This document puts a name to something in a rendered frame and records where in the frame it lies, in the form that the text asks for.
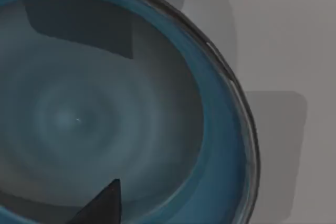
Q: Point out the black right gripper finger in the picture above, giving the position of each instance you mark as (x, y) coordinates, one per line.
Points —
(105, 205)

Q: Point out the blue ceramic bowl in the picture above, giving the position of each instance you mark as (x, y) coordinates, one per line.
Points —
(110, 98)

